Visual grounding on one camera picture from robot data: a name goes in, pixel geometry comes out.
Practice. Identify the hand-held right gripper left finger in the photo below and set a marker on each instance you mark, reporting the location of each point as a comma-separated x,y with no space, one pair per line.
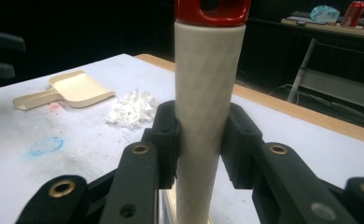
166,140

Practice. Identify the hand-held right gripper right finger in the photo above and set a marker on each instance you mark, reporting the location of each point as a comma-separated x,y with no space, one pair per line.
240,146

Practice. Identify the cream hand brush red cap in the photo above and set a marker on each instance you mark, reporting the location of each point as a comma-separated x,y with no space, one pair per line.
206,77

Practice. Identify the pile of white paper scraps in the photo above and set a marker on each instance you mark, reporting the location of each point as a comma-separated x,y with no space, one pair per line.
133,109

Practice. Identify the cream plastic dustpan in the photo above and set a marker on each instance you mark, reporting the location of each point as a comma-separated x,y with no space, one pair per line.
77,88

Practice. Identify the wooden desk with white legs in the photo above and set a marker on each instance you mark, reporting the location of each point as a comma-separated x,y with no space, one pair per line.
342,84

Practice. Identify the light blue plastic bag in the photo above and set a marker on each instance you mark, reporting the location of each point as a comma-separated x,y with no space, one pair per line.
324,14

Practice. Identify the red drink can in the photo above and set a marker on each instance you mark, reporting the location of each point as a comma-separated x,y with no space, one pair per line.
353,13

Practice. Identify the black chair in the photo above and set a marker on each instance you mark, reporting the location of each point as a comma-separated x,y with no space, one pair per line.
2,42

